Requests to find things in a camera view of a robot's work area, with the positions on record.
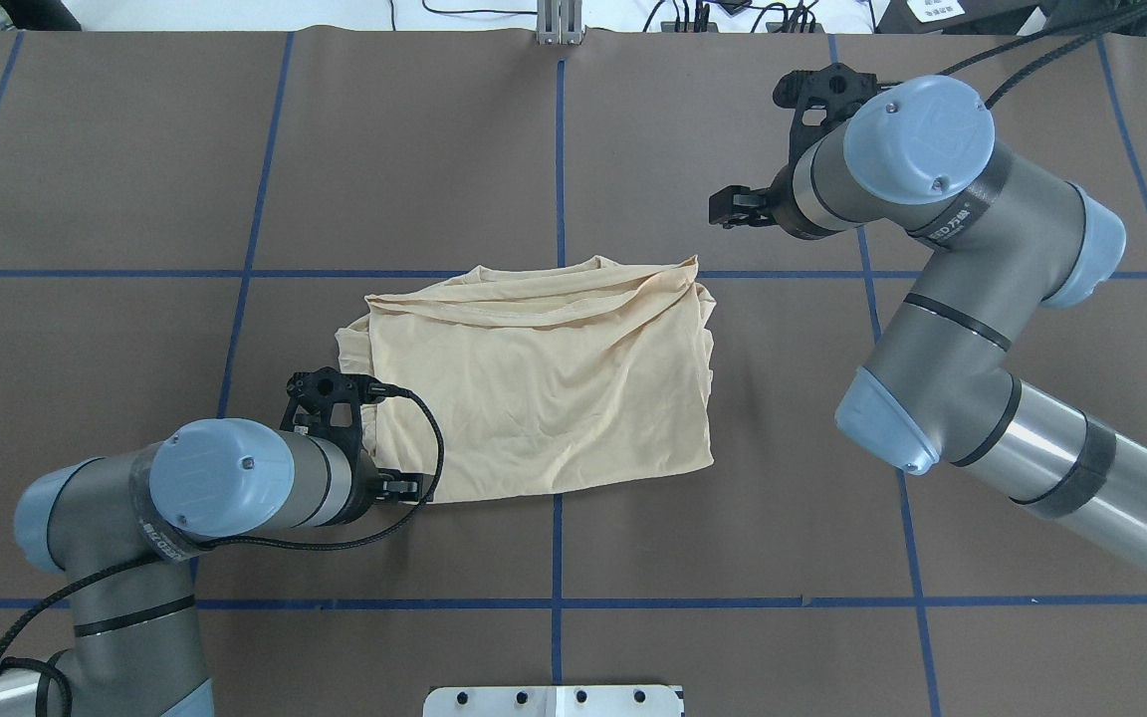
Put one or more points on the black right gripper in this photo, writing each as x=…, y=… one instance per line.
x=783, y=202

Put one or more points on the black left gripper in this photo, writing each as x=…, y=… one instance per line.
x=370, y=487

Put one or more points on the cream long-sleeve printed shirt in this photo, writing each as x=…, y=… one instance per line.
x=550, y=382

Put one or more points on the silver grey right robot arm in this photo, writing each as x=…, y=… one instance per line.
x=1006, y=238

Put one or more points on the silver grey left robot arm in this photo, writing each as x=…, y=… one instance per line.
x=122, y=638

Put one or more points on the blue tape grid lines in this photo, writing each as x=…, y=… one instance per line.
x=187, y=219

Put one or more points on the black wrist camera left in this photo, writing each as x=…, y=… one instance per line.
x=328, y=403

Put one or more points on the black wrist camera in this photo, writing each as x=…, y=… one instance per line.
x=821, y=101
x=328, y=403

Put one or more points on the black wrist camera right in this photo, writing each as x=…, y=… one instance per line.
x=821, y=101

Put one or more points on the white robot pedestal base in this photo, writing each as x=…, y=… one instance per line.
x=557, y=700

